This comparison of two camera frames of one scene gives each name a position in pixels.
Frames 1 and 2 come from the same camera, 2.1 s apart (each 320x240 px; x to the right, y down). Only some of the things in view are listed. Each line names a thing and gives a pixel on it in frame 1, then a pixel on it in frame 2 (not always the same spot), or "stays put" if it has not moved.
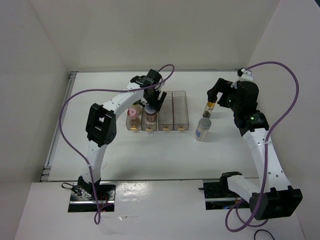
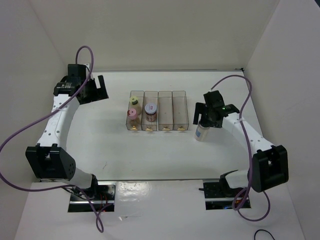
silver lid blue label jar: x=203 y=129 stays put
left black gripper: x=143 y=102 -> x=94 y=96
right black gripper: x=223 y=86 -> x=199 y=109
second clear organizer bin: x=146 y=125 stays put
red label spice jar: x=151 y=113 stays put
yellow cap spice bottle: x=138 y=108 stays put
